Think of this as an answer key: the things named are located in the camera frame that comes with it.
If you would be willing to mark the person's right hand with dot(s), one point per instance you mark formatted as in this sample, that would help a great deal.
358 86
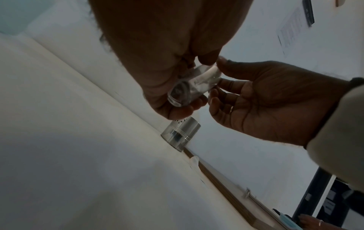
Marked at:
278 103

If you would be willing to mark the wooden board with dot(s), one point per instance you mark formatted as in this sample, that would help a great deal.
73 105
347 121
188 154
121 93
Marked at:
227 193

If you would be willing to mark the person's left hand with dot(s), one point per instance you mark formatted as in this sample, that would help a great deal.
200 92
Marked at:
165 40

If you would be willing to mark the dark door frame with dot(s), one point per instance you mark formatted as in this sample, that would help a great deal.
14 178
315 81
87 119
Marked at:
312 195

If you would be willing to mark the black wall device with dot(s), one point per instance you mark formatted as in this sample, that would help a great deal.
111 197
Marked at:
308 12

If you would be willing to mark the small clear bottle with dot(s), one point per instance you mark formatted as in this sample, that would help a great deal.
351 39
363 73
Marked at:
196 83

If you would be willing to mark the black right wristband with markers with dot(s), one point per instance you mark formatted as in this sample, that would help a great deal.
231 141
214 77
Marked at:
357 81

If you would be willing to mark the small metal bracket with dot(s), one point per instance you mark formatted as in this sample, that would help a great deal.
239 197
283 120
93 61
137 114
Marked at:
248 192

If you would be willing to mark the perforated steel utensil holder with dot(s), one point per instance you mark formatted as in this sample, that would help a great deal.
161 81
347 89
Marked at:
182 133

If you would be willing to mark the white orange wall fixture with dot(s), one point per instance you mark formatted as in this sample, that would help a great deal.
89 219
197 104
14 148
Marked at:
340 2

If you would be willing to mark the white paper wall notice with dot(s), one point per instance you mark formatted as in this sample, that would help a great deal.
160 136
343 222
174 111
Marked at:
291 31

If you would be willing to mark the small white spray cap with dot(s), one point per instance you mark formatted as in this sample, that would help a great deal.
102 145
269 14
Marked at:
194 162

